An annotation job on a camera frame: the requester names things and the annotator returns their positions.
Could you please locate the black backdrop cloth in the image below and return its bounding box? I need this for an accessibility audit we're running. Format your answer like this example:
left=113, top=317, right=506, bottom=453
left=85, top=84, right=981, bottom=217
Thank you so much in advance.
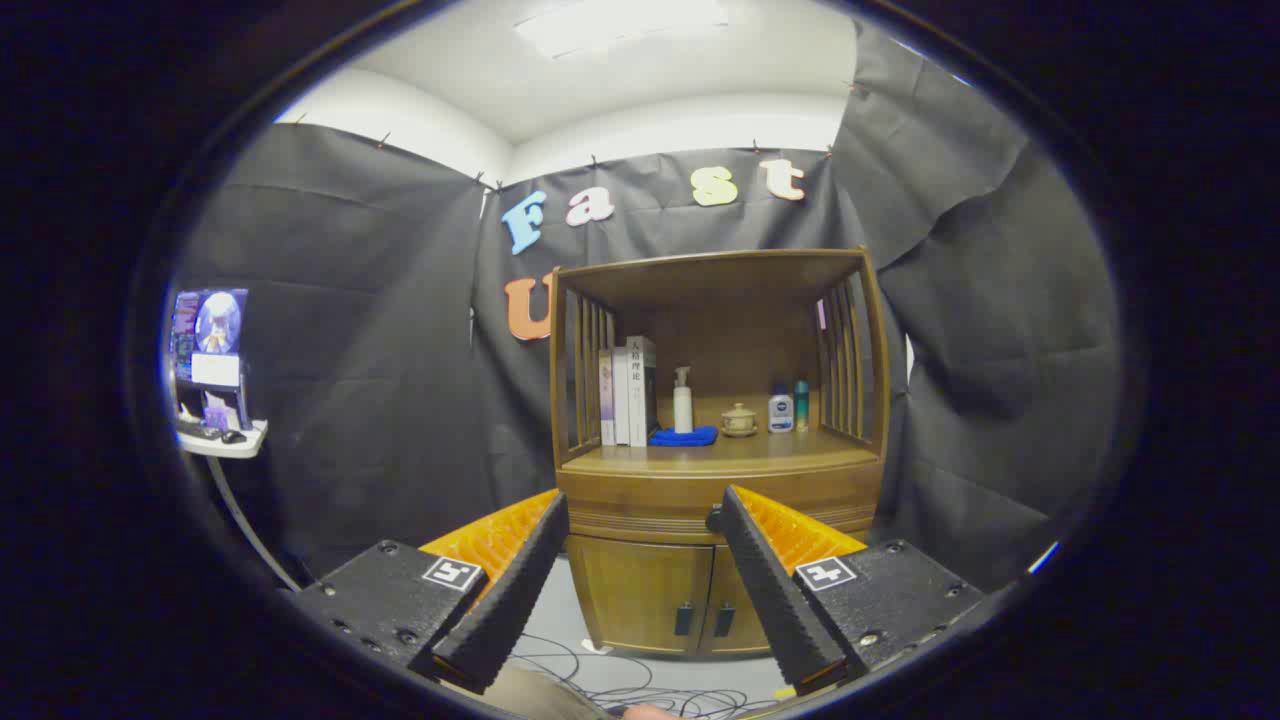
left=175, top=20, right=1121, bottom=591

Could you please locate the computer monitor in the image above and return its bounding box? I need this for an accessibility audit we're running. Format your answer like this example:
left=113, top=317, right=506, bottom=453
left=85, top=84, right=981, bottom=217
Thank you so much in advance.
left=168, top=288, right=251, bottom=433

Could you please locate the wooden cabinet door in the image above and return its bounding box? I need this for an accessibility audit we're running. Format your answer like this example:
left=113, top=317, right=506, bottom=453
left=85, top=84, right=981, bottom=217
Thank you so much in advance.
left=698, top=545, right=779, bottom=659
left=566, top=535, right=717, bottom=657

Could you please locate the ceiling light panel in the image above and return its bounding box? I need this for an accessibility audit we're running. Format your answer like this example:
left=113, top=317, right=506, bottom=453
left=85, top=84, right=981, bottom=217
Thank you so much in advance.
left=515, top=0, right=731, bottom=59

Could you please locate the tangle of black floor cables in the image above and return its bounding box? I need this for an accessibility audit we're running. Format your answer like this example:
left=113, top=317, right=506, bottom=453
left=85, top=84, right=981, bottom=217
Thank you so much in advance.
left=510, top=630, right=791, bottom=720

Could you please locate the thin white book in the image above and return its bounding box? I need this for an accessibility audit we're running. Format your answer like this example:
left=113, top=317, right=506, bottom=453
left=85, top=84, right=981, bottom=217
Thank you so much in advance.
left=612, top=346, right=631, bottom=447

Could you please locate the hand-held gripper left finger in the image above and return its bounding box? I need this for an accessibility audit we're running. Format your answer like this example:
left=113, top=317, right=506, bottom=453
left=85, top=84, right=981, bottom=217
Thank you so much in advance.
left=290, top=488, right=571, bottom=696

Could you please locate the wooden drawer with black knob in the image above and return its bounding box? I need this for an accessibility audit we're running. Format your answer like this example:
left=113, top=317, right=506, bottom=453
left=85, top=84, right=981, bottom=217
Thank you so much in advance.
left=556, top=468, right=885, bottom=548

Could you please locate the wooden cabinet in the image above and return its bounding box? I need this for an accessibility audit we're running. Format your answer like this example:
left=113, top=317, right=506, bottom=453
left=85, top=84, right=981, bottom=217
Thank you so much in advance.
left=548, top=248, right=893, bottom=661

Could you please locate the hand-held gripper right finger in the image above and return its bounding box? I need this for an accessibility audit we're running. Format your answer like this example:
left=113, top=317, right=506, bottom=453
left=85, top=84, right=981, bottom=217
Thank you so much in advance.
left=718, top=484, right=991, bottom=698

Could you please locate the wooden countertop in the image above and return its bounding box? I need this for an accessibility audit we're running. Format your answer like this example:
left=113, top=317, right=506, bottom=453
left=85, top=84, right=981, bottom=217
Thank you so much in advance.
left=562, top=430, right=881, bottom=477

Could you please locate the thick white and black book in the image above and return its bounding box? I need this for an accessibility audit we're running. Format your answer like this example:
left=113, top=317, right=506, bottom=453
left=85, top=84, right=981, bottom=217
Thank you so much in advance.
left=626, top=336, right=659, bottom=448

